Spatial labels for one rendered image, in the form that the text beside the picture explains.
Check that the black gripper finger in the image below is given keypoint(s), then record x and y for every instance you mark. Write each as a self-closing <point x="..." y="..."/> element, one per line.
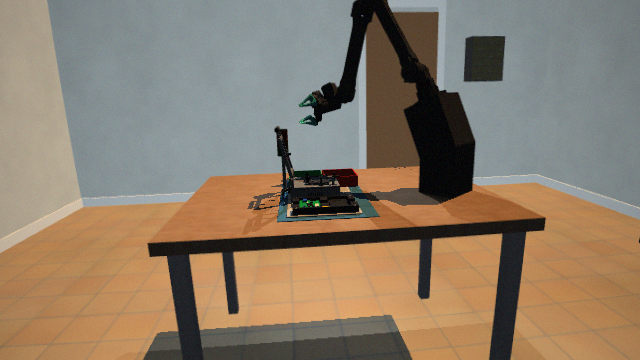
<point x="312" y="103"/>
<point x="314" y="123"/>

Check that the red open box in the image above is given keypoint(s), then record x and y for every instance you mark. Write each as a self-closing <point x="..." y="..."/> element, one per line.
<point x="348" y="177"/>

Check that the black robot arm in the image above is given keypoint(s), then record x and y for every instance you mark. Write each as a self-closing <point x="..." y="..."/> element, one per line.
<point x="411" y="70"/>

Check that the green bin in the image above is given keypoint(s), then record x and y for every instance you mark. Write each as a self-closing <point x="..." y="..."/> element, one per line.
<point x="310" y="173"/>

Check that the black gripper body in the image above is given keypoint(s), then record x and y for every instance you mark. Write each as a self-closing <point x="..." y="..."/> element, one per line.
<point x="320" y="109"/>

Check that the green circuit board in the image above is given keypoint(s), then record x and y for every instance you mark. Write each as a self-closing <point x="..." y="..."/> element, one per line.
<point x="309" y="203"/>

